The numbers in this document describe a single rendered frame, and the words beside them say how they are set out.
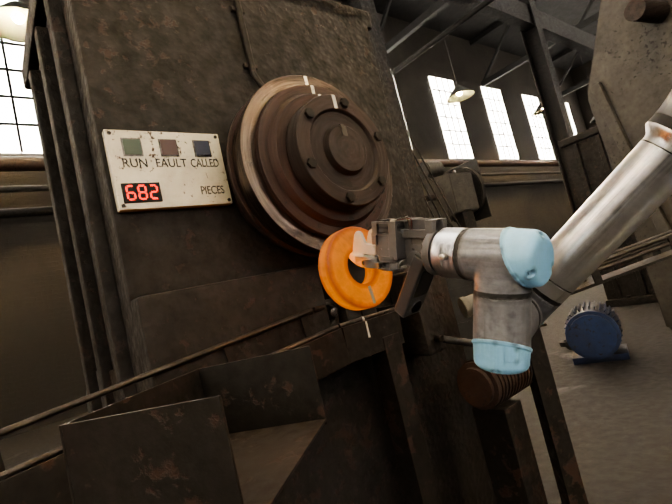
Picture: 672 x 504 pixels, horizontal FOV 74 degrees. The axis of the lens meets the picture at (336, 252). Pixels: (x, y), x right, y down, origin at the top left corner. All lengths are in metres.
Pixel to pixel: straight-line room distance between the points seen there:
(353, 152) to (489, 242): 0.56
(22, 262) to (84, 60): 5.99
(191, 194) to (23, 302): 5.99
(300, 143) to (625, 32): 2.96
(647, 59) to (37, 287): 6.82
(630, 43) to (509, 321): 3.17
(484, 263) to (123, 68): 0.92
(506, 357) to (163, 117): 0.91
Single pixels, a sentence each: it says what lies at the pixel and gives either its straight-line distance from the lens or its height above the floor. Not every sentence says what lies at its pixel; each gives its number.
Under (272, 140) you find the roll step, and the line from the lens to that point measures 1.04.
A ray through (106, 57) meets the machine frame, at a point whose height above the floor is 1.42.
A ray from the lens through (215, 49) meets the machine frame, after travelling 1.33.
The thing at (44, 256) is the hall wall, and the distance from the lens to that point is 7.10.
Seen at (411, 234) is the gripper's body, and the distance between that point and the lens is 0.70.
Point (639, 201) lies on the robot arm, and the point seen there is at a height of 0.81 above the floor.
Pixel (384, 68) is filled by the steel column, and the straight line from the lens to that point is 5.97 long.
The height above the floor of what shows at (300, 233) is 0.94.
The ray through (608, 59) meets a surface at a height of 1.88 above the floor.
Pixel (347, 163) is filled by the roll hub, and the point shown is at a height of 1.08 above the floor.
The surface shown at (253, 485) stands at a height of 0.59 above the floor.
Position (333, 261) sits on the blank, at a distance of 0.78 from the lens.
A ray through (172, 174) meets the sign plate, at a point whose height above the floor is 1.14.
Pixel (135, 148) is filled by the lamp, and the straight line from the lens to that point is 1.09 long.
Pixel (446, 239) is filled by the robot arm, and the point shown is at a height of 0.83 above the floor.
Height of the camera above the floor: 0.79
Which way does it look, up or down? 5 degrees up
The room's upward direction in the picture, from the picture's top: 13 degrees counter-clockwise
